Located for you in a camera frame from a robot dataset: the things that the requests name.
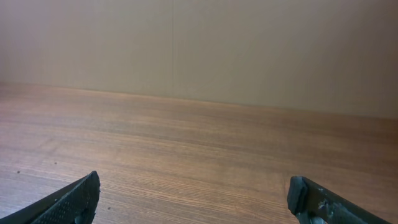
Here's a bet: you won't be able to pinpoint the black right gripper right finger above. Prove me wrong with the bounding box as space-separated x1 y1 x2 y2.
287 176 389 224

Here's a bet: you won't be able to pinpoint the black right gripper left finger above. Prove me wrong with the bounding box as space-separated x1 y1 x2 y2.
1 171 100 224

